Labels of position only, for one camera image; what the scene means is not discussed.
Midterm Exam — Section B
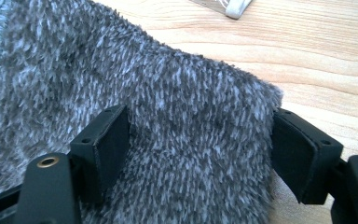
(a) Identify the clear plastic bag white trim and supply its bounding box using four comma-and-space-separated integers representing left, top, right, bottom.
188, 0, 255, 21

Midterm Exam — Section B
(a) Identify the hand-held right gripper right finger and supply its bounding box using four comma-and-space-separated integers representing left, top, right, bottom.
270, 107, 345, 205

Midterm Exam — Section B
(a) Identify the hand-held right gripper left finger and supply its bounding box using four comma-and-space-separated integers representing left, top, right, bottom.
69, 104, 131, 203

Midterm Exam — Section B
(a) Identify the grey fluffy cloth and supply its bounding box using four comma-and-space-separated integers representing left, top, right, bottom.
0, 0, 284, 224

